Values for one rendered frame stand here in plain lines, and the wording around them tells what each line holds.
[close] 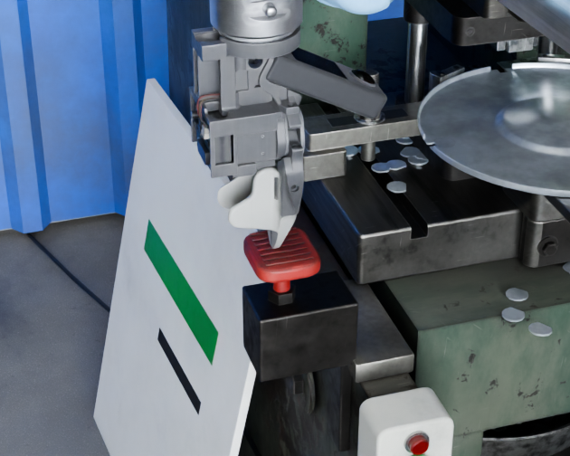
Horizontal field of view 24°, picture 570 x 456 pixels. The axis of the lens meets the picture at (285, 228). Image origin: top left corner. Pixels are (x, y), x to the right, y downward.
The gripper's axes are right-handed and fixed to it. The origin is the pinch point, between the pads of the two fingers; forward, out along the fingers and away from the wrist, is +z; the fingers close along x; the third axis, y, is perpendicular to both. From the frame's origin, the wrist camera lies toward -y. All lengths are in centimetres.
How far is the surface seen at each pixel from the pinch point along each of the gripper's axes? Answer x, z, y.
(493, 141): -9.3, -0.6, -24.9
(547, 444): -7, 39, -34
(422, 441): 13.0, 16.1, -9.1
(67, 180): -135, 66, 3
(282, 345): 3.0, 10.2, 0.9
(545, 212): -5.0, 5.9, -29.2
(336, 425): 1.0, 22.8, -5.2
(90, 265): -120, 77, 2
